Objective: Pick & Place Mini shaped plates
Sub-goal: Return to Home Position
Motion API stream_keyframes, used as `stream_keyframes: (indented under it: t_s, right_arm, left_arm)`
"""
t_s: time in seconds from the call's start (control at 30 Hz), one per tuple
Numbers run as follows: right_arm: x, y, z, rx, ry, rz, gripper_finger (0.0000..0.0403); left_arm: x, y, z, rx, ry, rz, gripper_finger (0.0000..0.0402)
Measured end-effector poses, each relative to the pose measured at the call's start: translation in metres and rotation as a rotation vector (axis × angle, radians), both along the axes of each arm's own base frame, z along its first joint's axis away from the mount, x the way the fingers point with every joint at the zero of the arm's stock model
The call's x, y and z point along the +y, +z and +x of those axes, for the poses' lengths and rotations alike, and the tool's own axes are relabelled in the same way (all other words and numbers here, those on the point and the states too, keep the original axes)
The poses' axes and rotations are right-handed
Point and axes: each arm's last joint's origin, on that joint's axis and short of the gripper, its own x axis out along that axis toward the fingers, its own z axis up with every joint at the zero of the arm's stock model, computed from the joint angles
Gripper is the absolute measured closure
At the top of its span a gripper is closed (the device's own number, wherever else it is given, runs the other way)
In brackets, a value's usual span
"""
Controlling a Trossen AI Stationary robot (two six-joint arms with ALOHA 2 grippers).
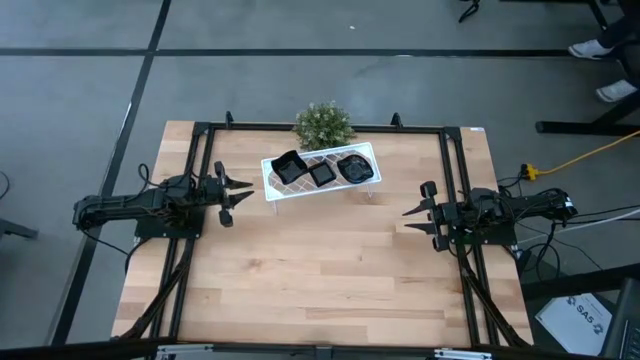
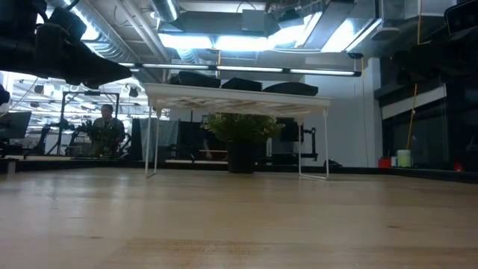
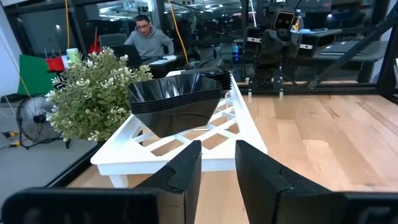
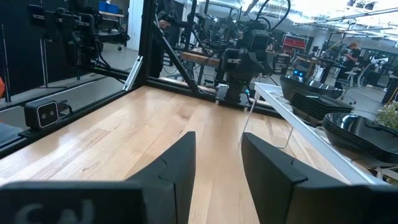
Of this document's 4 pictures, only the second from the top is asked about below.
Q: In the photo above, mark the pale green cup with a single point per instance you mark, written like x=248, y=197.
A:
x=404, y=158

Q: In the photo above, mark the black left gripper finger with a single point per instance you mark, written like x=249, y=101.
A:
x=101, y=71

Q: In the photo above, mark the black wavy square plate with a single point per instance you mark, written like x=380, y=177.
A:
x=194, y=74
x=194, y=83

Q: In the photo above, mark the other station black robot arm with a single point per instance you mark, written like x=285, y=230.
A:
x=46, y=132

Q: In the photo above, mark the person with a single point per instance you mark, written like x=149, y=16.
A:
x=108, y=130

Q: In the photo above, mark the grey fabric panel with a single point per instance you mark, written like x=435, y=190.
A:
x=166, y=136

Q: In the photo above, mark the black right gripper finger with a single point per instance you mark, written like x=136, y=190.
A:
x=407, y=63

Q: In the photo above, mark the red container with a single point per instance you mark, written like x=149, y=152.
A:
x=384, y=163

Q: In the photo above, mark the black monitor on stand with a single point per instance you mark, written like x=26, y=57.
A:
x=291, y=130

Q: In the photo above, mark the black oval plate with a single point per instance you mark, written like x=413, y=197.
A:
x=291, y=84
x=291, y=92

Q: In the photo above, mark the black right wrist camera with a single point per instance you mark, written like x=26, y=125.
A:
x=463, y=16

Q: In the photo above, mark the overhead LED light bar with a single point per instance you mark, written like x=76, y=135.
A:
x=246, y=69

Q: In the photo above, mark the silver ventilation duct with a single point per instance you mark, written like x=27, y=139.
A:
x=108, y=37
x=166, y=9

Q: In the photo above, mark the black dome-shaped object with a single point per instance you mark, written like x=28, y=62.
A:
x=332, y=163

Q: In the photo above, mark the potted green artificial plant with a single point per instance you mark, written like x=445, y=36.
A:
x=242, y=129

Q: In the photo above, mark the black gantry frame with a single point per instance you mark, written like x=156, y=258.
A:
x=61, y=123

